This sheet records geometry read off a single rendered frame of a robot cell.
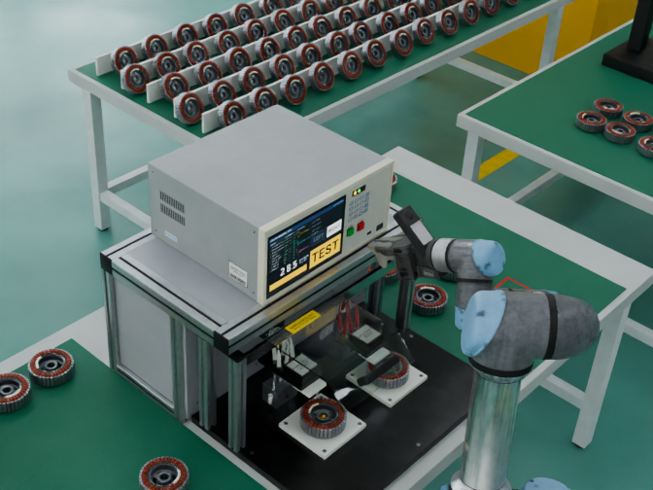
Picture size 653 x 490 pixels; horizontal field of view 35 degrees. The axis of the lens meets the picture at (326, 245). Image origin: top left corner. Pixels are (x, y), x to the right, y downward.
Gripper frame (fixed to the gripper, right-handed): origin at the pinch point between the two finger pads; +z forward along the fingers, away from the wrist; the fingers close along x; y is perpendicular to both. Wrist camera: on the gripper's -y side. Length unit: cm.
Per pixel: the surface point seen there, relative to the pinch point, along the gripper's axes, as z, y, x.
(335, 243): 6.9, -1.6, -4.9
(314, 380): 11.4, 27.8, -19.4
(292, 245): 4.1, -7.8, -19.7
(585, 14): 140, 16, 327
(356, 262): 7.0, 5.3, -0.2
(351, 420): 8.0, 40.9, -14.8
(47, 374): 65, 14, -57
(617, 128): 36, 30, 169
